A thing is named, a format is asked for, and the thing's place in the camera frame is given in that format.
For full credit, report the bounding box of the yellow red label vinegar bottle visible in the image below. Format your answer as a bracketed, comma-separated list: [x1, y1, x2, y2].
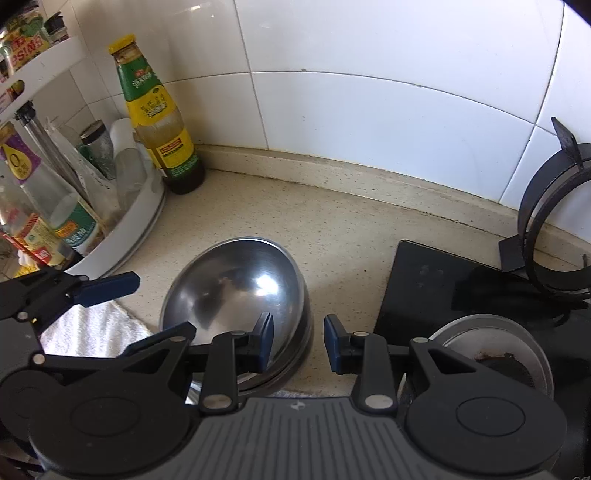
[0, 185, 75, 273]

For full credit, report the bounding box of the yellow green label sauce bottle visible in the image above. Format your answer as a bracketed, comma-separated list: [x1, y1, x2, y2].
[108, 34, 206, 195]

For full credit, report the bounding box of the black glass gas stove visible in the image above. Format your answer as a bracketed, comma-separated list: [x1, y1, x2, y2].
[373, 239, 591, 480]

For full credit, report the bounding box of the white round condiment rack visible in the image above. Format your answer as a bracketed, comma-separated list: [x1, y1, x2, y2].
[0, 36, 167, 281]

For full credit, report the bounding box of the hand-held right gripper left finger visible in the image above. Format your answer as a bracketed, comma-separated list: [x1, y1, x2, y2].
[121, 313, 274, 412]

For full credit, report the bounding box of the black ring pot support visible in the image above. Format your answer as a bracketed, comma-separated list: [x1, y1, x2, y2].
[499, 117, 591, 304]

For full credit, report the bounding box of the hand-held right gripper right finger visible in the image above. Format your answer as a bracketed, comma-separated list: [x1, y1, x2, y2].
[323, 315, 485, 414]

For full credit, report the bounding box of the spice jar black cap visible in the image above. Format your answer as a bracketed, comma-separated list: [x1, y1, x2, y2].
[43, 13, 71, 44]

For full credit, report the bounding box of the red label seasoning packet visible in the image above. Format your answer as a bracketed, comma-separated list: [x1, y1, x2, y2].
[0, 25, 52, 75]

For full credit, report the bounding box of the round metal stove burner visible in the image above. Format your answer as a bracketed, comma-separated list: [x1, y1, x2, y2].
[431, 314, 555, 402]

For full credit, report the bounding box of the clear bottle purple neck label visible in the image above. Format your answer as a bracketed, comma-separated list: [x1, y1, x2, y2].
[0, 122, 105, 258]

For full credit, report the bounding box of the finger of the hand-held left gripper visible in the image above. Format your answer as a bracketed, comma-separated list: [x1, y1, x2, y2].
[30, 352, 139, 377]
[0, 270, 140, 334]

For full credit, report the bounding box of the white fluffy towel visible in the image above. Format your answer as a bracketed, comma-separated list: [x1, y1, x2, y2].
[39, 299, 160, 360]

